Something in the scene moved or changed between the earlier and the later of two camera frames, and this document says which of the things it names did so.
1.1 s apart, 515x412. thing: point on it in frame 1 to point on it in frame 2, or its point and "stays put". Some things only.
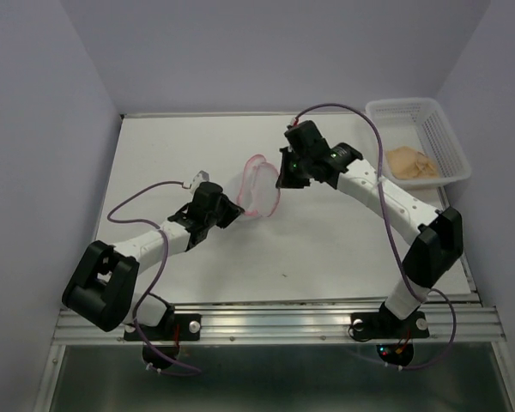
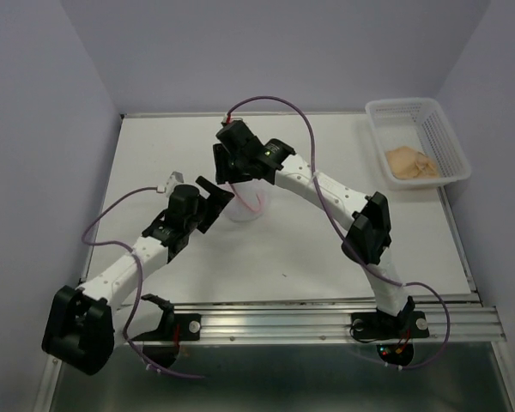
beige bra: x=407 y=162 stays put
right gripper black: x=287 y=179 to x=221 y=172
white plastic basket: x=420 y=148 stays put
